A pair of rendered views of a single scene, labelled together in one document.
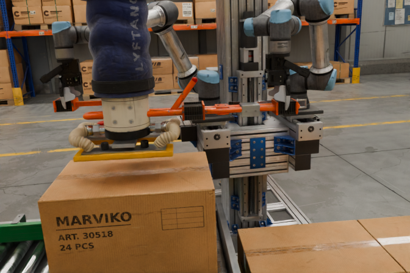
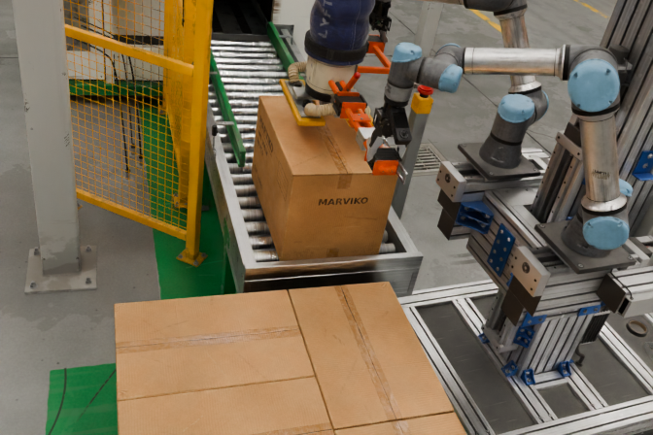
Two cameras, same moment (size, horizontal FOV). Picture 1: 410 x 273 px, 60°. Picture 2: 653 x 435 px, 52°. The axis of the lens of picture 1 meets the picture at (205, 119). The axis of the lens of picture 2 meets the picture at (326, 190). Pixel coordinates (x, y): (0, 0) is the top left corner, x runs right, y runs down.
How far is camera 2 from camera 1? 2.14 m
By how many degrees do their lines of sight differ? 68
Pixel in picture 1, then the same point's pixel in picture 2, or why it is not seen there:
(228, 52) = not seen: hidden behind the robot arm
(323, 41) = (585, 150)
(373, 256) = (360, 404)
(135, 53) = (324, 19)
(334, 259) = (345, 362)
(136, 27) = not seen: outside the picture
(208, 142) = (440, 177)
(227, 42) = not seen: hidden behind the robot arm
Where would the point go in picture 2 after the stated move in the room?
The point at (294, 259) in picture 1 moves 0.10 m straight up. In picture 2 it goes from (337, 325) to (342, 304)
